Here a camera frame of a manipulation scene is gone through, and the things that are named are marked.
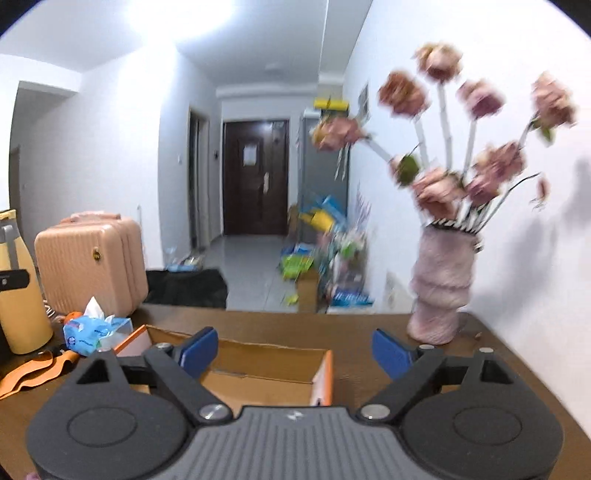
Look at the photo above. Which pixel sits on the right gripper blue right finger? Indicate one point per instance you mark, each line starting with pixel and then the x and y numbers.
pixel 393 356

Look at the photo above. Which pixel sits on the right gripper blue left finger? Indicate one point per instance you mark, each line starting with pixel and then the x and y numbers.
pixel 196 353

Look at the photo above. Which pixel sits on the red cardboard box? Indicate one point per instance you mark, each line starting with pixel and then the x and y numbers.
pixel 253 374

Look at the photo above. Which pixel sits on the yellow thermos jug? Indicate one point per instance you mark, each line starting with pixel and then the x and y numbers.
pixel 24 321

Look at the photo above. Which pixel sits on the black bag on floor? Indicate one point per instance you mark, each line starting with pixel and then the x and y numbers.
pixel 202 289

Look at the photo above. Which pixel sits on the orange fruit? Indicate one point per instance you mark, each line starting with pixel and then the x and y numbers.
pixel 72 316

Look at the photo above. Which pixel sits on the pink ribbed suitcase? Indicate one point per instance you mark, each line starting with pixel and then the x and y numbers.
pixel 92 255

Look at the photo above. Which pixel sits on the pink ceramic vase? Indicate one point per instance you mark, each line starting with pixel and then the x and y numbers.
pixel 442 279

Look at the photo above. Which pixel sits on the blue tissue pack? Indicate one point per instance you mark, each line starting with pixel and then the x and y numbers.
pixel 95 331

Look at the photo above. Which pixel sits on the small cardboard box on floor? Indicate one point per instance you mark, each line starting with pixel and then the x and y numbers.
pixel 307 291

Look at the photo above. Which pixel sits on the yellow toy on pile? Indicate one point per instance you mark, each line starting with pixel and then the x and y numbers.
pixel 319 219

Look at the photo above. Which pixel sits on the grey refrigerator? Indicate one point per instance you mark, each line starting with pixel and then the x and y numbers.
pixel 316 170

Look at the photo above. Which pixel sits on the dark brown door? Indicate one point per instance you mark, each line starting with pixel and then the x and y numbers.
pixel 255 177

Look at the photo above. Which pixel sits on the dried pink rose bouquet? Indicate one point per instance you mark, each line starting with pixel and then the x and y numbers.
pixel 454 185

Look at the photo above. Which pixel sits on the yellow box on refrigerator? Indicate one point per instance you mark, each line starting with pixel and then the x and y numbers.
pixel 331 104

